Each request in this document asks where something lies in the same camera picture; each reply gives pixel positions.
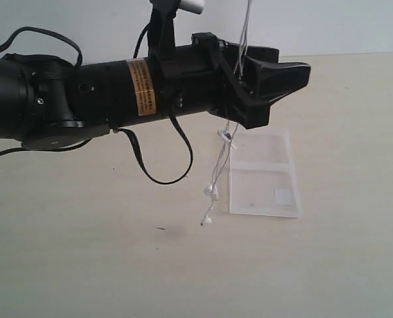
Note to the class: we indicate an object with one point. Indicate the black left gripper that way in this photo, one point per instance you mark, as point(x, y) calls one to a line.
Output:
point(203, 77)

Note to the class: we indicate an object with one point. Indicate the white wired earphones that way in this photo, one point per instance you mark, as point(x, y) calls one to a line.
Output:
point(226, 136)

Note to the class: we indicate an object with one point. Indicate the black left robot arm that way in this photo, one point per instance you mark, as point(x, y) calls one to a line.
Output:
point(47, 103)

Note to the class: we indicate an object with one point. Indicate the clear plastic open case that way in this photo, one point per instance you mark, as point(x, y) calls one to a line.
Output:
point(262, 175)

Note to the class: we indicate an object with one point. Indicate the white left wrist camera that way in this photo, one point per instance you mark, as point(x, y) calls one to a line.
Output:
point(167, 6)

